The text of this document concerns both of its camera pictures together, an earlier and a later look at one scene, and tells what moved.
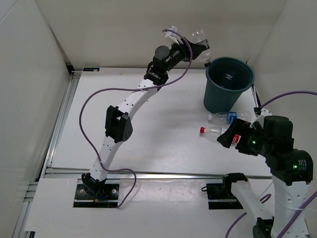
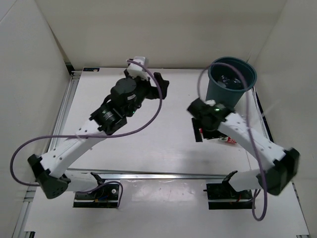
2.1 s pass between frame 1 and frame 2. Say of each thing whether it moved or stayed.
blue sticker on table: stayed
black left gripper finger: moved
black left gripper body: moved
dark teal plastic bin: stayed
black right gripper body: moved
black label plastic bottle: moved
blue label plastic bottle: moved
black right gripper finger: moved
